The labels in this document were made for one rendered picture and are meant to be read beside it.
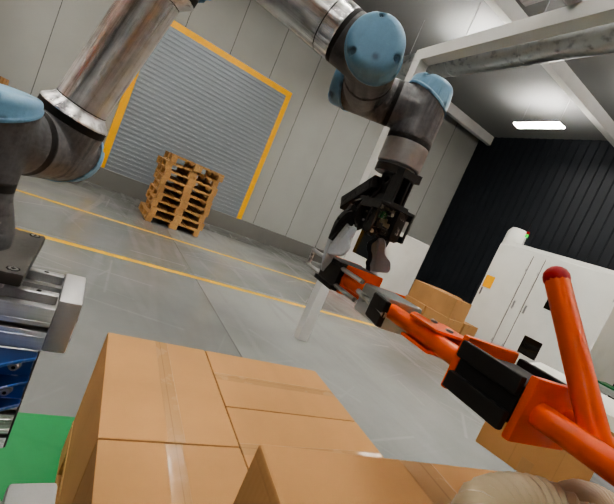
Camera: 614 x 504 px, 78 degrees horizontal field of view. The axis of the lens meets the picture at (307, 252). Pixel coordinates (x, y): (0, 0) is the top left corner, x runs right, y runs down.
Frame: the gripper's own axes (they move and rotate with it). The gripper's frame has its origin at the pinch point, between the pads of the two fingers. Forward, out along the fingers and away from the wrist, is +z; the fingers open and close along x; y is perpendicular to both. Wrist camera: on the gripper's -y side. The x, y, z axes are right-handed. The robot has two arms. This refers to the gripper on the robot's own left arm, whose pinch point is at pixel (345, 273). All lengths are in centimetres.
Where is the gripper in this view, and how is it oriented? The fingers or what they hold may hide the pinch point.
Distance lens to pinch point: 68.8
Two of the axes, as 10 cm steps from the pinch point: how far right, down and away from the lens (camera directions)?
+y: 3.6, 2.5, -9.0
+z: -3.8, 9.2, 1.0
